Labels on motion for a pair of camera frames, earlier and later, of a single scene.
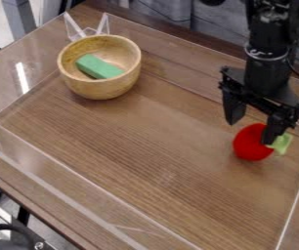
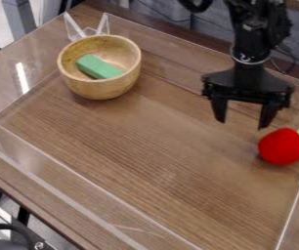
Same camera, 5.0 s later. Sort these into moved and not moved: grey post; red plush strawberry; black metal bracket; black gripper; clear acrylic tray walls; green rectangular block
Moved: red plush strawberry; black gripper
Not moved: green rectangular block; clear acrylic tray walls; black metal bracket; grey post
